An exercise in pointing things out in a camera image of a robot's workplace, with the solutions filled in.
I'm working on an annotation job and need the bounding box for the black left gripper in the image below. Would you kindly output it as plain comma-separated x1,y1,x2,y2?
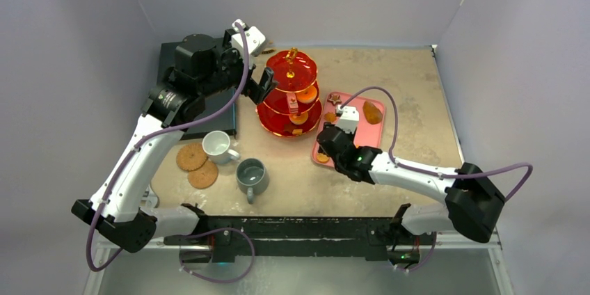
198,30,278,104

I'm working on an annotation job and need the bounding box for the orange glazed donut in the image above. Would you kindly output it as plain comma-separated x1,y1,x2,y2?
296,86,318,104

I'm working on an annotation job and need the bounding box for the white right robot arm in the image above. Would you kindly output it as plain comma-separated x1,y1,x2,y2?
317,126,506,244

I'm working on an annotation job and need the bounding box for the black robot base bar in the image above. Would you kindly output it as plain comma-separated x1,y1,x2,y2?
164,205,436,263

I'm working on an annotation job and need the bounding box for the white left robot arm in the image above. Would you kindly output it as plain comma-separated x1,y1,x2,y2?
72,29,276,253

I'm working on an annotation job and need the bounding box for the red three-tier cake stand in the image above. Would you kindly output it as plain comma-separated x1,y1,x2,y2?
256,47,322,138

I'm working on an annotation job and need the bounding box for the round yellow cracker bottom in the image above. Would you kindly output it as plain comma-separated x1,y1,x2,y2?
316,153,330,164

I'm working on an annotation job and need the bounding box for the brown croissant bread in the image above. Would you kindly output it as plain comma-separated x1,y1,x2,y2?
362,101,383,125

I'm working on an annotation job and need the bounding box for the small brown swirl cookie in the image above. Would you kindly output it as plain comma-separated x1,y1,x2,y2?
324,112,337,123

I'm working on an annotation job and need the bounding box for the pink serving tray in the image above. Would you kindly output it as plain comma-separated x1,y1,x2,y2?
316,91,386,148

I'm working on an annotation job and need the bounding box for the dark grey box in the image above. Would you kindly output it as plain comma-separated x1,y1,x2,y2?
157,41,238,142

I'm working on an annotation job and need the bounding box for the chocolate star cookie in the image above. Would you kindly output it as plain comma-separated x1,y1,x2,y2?
327,93,342,106

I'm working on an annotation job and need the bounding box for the white ceramic mug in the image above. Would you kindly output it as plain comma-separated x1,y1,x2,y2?
202,131,241,165

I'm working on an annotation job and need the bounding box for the grey ceramic mug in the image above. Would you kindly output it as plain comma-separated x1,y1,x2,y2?
236,158,270,205

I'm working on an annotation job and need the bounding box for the woven round coaster upper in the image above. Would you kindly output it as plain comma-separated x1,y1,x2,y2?
176,143,208,172

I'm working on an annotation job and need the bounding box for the woven round coaster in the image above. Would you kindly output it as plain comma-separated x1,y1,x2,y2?
187,161,218,189
176,143,208,172

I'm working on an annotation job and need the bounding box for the woven round coaster lower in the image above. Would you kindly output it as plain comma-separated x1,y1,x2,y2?
187,161,218,189

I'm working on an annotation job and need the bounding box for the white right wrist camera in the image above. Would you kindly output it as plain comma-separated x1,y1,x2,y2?
335,104,360,134

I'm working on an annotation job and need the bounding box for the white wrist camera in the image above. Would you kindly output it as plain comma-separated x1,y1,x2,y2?
335,104,360,134
230,19,269,61

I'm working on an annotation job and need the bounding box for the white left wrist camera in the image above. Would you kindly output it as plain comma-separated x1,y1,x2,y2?
230,19,269,61

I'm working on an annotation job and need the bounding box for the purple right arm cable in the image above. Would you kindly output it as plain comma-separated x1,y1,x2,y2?
341,86,534,204

